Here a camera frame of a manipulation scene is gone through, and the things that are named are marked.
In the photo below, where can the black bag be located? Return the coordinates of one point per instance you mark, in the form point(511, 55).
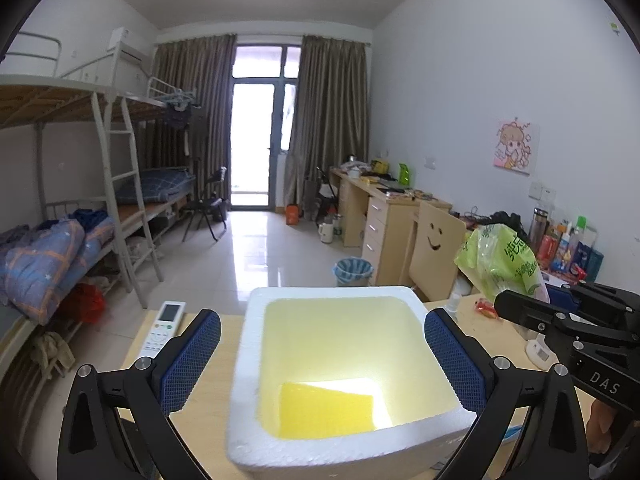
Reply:
point(505, 220)

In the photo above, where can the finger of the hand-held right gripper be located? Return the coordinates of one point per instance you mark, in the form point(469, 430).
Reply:
point(610, 297)
point(525, 310)

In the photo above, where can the white plastic device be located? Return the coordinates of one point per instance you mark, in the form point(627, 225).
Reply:
point(540, 355)

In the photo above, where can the green plastic bag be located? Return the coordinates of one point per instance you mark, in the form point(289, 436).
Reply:
point(495, 260)

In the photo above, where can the pink cartoon wall poster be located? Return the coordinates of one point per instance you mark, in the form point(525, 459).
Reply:
point(515, 147)

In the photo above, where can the folded dark blue quilt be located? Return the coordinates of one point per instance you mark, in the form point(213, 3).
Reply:
point(155, 182)

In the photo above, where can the white wall socket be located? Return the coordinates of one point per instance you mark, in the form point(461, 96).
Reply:
point(430, 163)

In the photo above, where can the white foam box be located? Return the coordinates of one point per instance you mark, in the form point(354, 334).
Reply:
point(241, 410)

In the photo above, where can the red snack packet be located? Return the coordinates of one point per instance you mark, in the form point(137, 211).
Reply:
point(487, 308)

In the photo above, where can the green capped bottle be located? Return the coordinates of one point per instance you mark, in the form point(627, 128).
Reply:
point(579, 232)

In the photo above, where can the trash bin with blue liner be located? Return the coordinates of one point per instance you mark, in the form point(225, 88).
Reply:
point(352, 272)

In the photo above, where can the glass balcony door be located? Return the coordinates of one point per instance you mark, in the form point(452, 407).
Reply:
point(255, 135)

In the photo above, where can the wooden chair with smiley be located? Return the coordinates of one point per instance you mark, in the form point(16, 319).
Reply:
point(437, 260)

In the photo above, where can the beige cloth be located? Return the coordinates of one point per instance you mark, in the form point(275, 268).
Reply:
point(50, 352)

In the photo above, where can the yellow box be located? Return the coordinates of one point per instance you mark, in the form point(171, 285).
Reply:
point(380, 165)

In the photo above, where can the person's right hand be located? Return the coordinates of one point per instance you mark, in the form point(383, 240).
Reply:
point(604, 427)

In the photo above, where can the orange bag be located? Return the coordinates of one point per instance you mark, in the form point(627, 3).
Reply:
point(292, 214)

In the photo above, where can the brown curtain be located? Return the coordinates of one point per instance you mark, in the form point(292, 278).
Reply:
point(200, 85)
point(330, 100)

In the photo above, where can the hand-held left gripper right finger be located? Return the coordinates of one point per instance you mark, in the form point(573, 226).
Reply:
point(455, 360)

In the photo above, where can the white remote control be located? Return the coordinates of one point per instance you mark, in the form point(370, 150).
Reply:
point(167, 320)

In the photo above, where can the yellow sponge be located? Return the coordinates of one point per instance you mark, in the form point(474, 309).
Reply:
point(325, 410)

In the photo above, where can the blue plaid quilt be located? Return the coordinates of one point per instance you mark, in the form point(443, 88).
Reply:
point(50, 260)

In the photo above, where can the green standing packet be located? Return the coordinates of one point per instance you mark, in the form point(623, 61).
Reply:
point(405, 174)

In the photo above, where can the red plastic bag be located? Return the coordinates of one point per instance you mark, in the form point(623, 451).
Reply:
point(85, 305)

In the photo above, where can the white metal bunk bed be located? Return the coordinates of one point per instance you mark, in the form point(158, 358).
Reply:
point(150, 102)
point(50, 97)

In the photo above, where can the white air conditioner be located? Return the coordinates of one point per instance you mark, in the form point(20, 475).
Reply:
point(131, 45)

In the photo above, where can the wooden desk with drawers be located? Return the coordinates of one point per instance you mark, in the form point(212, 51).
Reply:
point(380, 230)

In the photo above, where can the steel thermos bottle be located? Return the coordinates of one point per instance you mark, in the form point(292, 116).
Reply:
point(539, 227)

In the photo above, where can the black folding chair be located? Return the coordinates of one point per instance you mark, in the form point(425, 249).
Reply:
point(205, 207)

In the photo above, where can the dark hanging clothes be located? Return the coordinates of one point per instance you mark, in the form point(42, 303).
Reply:
point(180, 120)

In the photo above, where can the white kettle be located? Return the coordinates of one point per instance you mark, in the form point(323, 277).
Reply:
point(326, 232)

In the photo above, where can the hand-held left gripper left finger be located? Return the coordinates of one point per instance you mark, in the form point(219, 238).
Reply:
point(192, 360)

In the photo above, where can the white wall switch panel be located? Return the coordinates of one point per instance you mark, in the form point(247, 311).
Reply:
point(542, 192)

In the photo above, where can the white bunk bed ladder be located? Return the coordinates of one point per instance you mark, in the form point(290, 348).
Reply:
point(125, 177)

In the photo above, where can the blue carton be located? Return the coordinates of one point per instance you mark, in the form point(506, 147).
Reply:
point(595, 265)

